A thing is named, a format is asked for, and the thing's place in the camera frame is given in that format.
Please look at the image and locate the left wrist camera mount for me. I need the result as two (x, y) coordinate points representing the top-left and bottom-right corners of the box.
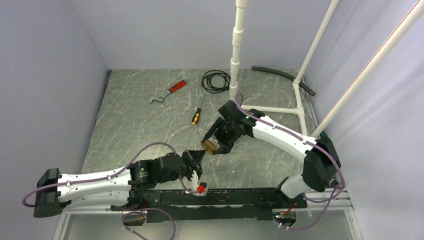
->
(189, 171), (209, 197)

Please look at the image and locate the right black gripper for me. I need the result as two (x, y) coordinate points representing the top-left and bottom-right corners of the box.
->
(201, 117), (239, 155)

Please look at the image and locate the brass padlock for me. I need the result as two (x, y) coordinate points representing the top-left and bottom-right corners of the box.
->
(200, 139), (218, 156)

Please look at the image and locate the yellow black screwdriver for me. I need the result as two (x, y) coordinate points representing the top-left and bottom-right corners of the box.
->
(191, 94), (206, 125)

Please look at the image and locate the black foam tube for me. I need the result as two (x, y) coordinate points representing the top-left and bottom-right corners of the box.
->
(252, 65), (317, 97)

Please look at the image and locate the purple cable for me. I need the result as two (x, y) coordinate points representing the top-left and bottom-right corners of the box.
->
(121, 207), (178, 240)

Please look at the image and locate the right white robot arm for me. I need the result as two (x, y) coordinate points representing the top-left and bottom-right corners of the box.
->
(201, 100), (341, 208)

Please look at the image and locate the white PVC pipe frame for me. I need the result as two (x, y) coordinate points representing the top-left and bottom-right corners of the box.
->
(227, 0), (424, 138)

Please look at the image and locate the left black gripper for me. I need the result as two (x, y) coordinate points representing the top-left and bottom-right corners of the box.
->
(157, 148), (205, 184)

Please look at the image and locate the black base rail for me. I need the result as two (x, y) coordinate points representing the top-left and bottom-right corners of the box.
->
(110, 187), (308, 223)

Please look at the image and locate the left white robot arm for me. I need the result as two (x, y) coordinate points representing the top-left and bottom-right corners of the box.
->
(21, 142), (206, 218)

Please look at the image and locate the red handled adjustable wrench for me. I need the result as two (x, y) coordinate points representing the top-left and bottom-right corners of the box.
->
(149, 79), (189, 104)

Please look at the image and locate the coiled black cable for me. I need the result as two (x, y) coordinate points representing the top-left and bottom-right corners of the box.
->
(201, 69), (232, 95)

